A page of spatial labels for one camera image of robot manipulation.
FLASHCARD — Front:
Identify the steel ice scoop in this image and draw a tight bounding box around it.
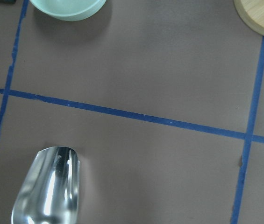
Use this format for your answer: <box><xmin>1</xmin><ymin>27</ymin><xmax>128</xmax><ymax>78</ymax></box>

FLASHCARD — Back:
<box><xmin>11</xmin><ymin>146</ymin><xmax>80</xmax><ymax>224</ymax></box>

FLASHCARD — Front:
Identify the green ceramic bowl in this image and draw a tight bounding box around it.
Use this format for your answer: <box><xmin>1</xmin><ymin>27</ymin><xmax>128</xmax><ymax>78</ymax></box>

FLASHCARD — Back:
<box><xmin>30</xmin><ymin>0</ymin><xmax>106</xmax><ymax>21</ymax></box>

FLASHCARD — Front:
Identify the wooden mug tree stand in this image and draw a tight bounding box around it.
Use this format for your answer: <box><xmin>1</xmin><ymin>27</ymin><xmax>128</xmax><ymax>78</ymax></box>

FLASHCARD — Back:
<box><xmin>234</xmin><ymin>0</ymin><xmax>264</xmax><ymax>36</ymax></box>

